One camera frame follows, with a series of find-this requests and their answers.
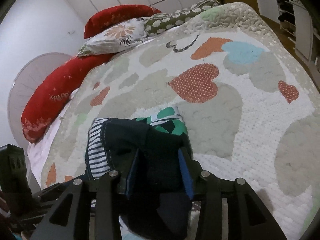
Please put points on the floral white pillow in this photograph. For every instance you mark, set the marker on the floral white pillow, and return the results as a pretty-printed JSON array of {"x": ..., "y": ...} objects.
[{"x": 117, "y": 35}]

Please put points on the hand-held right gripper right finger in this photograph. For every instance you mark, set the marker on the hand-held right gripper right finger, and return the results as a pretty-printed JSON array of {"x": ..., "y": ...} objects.
[{"x": 186, "y": 177}]

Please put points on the red printed bolster pillow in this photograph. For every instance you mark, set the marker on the red printed bolster pillow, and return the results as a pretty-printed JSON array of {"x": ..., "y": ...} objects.
[{"x": 50, "y": 92}]

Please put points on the green patterned cloth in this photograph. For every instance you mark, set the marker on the green patterned cloth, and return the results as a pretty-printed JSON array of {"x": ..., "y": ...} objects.
[{"x": 170, "y": 115}]

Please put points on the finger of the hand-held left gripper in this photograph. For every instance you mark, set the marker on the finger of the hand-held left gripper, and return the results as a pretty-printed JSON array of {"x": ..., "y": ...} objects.
[{"x": 47, "y": 197}]

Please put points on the white shelf unit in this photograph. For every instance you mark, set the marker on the white shelf unit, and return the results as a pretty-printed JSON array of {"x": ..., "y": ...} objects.
[{"x": 302, "y": 30}]

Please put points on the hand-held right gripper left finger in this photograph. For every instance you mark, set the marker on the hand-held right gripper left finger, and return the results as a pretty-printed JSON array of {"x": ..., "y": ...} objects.
[{"x": 131, "y": 177}]

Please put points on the white round panel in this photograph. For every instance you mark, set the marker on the white round panel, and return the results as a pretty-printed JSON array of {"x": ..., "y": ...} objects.
[{"x": 27, "y": 80}]

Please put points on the dark navy pants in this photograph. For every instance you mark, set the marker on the dark navy pants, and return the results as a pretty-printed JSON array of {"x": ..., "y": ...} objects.
[{"x": 162, "y": 155}]

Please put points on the green polka dot pillow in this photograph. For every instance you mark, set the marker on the green polka dot pillow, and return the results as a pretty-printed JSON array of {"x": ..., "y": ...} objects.
[{"x": 162, "y": 22}]

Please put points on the heart patterned quilt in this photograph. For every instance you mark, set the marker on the heart patterned quilt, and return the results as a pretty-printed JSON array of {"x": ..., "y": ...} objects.
[{"x": 250, "y": 130}]

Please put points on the plain red pillow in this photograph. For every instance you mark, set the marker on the plain red pillow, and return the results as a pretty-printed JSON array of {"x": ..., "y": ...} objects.
[{"x": 112, "y": 17}]

